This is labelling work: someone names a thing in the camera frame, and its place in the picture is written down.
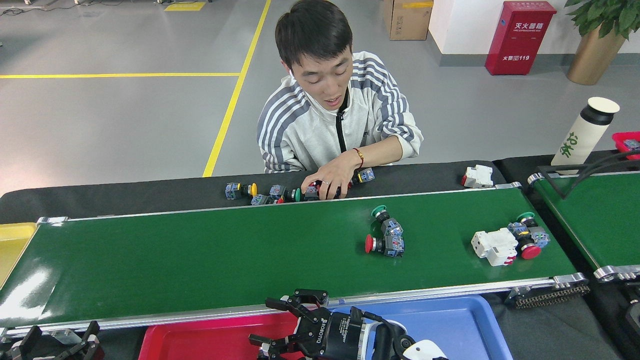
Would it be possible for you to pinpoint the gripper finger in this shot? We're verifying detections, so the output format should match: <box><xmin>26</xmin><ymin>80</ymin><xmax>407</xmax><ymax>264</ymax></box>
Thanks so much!
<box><xmin>5</xmin><ymin>325</ymin><xmax>43</xmax><ymax>360</ymax></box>
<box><xmin>62</xmin><ymin>321</ymin><xmax>104</xmax><ymax>360</ymax></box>

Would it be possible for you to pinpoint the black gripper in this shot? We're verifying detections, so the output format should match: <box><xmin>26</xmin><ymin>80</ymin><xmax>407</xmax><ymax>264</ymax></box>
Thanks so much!
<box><xmin>249</xmin><ymin>288</ymin><xmax>368</xmax><ymax>360</ymax></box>

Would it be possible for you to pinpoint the white circuit breaker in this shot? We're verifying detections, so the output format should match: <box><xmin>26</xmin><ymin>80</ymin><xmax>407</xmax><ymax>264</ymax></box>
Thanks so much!
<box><xmin>460</xmin><ymin>164</ymin><xmax>495</xmax><ymax>189</ymax></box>
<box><xmin>470</xmin><ymin>227</ymin><xmax>519</xmax><ymax>267</ymax></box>

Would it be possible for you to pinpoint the red plastic tray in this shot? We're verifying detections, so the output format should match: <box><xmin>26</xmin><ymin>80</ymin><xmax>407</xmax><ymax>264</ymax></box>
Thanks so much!
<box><xmin>138</xmin><ymin>310</ymin><xmax>321</xmax><ymax>360</ymax></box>

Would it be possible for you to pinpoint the yellow plastic tray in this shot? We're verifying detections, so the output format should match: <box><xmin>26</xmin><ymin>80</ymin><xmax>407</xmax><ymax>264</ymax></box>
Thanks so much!
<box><xmin>0</xmin><ymin>222</ymin><xmax>38</xmax><ymax>290</ymax></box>

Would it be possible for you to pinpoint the long green conveyor belt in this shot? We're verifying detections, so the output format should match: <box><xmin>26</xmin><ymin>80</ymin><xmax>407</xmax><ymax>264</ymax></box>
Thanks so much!
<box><xmin>0</xmin><ymin>181</ymin><xmax>590</xmax><ymax>340</ymax></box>

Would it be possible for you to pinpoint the blue plastic tray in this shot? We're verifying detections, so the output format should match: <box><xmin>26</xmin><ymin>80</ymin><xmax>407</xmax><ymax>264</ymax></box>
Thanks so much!
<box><xmin>320</xmin><ymin>294</ymin><xmax>514</xmax><ymax>360</ymax></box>

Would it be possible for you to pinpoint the green feeder conveyor belt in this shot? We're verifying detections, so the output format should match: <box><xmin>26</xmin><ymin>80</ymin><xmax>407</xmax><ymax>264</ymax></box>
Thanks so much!
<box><xmin>527</xmin><ymin>167</ymin><xmax>640</xmax><ymax>283</ymax></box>

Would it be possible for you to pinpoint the black conveyor motor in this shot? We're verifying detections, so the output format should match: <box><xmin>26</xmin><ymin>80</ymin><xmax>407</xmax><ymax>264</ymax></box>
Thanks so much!
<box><xmin>625</xmin><ymin>297</ymin><xmax>640</xmax><ymax>346</ymax></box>

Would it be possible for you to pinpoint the person's left hand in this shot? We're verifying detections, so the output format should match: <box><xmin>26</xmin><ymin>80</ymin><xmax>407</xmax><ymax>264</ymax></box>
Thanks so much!
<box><xmin>300</xmin><ymin>150</ymin><xmax>362</xmax><ymax>201</ymax></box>

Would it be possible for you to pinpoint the person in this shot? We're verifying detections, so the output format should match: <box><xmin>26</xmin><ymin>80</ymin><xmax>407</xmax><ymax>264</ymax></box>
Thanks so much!
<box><xmin>256</xmin><ymin>0</ymin><xmax>424</xmax><ymax>201</ymax></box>

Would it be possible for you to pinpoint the cardboard box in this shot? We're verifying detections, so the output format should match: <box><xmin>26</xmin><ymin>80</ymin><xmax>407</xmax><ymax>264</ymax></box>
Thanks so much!
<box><xmin>382</xmin><ymin>0</ymin><xmax>435</xmax><ymax>41</ymax></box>

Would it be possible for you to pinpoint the white bottle with black lid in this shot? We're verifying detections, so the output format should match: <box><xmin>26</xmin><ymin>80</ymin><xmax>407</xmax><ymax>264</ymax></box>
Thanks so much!
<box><xmin>550</xmin><ymin>96</ymin><xmax>621</xmax><ymax>176</ymax></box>

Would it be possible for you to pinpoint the red fire extinguisher cabinet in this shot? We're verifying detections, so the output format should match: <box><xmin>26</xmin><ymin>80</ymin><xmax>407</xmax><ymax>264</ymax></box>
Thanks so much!
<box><xmin>484</xmin><ymin>1</ymin><xmax>557</xmax><ymax>76</ymax></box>

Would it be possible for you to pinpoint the small red parts bin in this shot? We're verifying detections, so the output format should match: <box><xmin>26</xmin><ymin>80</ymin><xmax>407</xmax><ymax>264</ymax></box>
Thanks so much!
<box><xmin>611</xmin><ymin>131</ymin><xmax>640</xmax><ymax>161</ymax></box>

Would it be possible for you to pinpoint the green plant in gold pot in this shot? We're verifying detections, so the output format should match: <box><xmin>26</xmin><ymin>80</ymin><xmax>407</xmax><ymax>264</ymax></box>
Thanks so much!
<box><xmin>565</xmin><ymin>0</ymin><xmax>640</xmax><ymax>86</ymax></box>

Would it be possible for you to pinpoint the conveyor drive chain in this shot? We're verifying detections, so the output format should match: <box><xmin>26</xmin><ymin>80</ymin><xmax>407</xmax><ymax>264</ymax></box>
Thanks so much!
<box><xmin>505</xmin><ymin>282</ymin><xmax>592</xmax><ymax>309</ymax></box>

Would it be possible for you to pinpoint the black guide frame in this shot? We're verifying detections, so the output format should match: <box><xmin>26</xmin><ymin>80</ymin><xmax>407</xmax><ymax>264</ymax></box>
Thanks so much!
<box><xmin>537</xmin><ymin>148</ymin><xmax>640</xmax><ymax>201</ymax></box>

